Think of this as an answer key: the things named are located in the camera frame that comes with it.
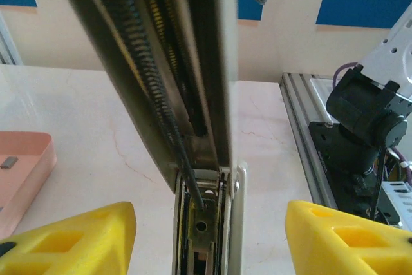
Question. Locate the long aluminium base rail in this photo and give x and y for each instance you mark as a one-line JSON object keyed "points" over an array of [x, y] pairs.
{"points": [[296, 110]]}

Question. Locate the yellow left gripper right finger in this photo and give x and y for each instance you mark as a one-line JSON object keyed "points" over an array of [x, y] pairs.
{"points": [[315, 255]]}

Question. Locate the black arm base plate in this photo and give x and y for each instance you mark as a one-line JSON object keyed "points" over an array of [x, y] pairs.
{"points": [[322, 159]]}

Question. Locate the grey staple strip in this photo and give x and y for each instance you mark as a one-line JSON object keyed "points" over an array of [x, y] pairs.
{"points": [[9, 161]]}

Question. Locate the silver metal bar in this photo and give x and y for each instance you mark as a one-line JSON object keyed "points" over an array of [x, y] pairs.
{"points": [[199, 223]]}

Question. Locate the aluminium frame post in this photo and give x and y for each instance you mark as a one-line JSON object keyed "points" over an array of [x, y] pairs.
{"points": [[6, 46]]}

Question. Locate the pink plastic tray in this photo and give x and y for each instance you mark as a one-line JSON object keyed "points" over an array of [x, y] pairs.
{"points": [[29, 165]]}

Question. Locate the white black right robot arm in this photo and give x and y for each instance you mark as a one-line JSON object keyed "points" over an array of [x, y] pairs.
{"points": [[357, 110]]}

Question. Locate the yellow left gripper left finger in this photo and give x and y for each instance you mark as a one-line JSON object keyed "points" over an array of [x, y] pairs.
{"points": [[96, 255]]}

